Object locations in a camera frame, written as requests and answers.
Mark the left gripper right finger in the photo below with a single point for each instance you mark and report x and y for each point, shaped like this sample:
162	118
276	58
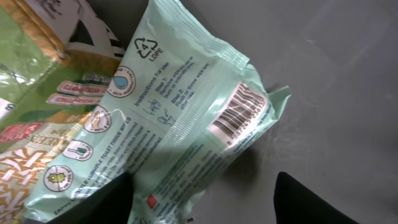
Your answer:
294	203

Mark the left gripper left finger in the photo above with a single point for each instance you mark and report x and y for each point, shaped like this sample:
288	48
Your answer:
110	204

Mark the teal wet wipes pack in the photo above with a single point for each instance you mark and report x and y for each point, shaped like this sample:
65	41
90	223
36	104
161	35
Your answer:
181	107

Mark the grey plastic mesh basket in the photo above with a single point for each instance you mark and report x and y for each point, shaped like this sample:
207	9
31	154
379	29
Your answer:
338	133

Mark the green yellow snack pouch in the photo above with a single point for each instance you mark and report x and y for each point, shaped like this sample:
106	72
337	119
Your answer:
57	60

